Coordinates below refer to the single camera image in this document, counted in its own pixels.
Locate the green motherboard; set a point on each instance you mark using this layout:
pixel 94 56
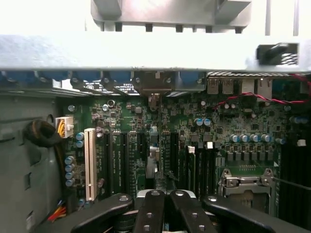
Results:
pixel 243 116

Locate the white power connector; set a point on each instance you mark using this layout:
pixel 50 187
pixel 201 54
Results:
pixel 64 127

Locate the blue card clip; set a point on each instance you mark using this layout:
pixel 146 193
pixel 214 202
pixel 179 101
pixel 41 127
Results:
pixel 192 77
pixel 120 76
pixel 56 75
pixel 22 75
pixel 87 76

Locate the black open PC case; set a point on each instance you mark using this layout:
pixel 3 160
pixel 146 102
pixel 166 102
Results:
pixel 24 157

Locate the metal CPU socket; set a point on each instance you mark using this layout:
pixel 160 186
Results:
pixel 245 191

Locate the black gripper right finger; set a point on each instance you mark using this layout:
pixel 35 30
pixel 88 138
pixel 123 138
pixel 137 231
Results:
pixel 189 213

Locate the thin metal locking lever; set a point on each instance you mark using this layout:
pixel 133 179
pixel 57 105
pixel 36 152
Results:
pixel 291 184

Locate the black RAM slot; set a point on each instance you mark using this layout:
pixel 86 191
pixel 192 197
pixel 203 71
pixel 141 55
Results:
pixel 211 170
pixel 205 170
pixel 199 170

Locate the white expansion slot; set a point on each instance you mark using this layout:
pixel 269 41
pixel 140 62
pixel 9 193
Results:
pixel 90 165

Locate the short black expansion slot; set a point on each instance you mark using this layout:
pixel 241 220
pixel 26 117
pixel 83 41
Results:
pixel 143 143

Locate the grey parts rack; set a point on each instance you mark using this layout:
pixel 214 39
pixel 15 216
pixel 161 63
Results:
pixel 170 12

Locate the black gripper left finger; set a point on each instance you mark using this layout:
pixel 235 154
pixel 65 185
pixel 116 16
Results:
pixel 150 213

